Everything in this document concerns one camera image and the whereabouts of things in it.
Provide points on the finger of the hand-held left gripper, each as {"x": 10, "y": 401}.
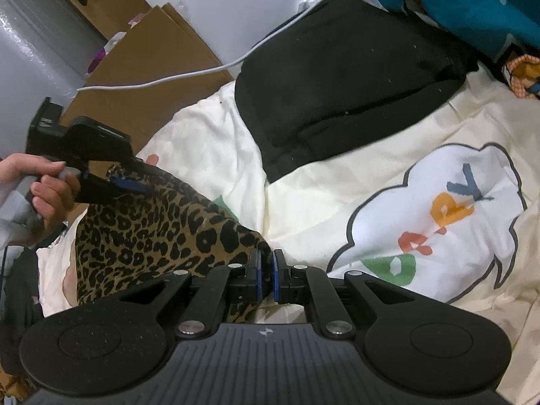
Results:
{"x": 130, "y": 185}

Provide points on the folded black garment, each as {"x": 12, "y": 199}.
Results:
{"x": 337, "y": 80}

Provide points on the purple white refill pouch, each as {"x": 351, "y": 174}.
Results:
{"x": 107, "y": 48}

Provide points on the grey cabinet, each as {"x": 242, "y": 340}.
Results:
{"x": 33, "y": 50}

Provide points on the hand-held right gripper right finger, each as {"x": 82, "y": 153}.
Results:
{"x": 276, "y": 280}

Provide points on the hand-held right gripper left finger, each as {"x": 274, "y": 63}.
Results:
{"x": 257, "y": 280}

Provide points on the teal patterned blanket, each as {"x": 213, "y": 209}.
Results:
{"x": 455, "y": 0}

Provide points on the leopard print garment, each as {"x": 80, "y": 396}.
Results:
{"x": 147, "y": 236}

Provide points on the person's left hand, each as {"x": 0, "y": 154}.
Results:
{"x": 55, "y": 198}

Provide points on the cream bear print blanket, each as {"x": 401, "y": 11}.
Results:
{"x": 379, "y": 168}

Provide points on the brown cardboard sheet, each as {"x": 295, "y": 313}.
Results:
{"x": 160, "y": 55}

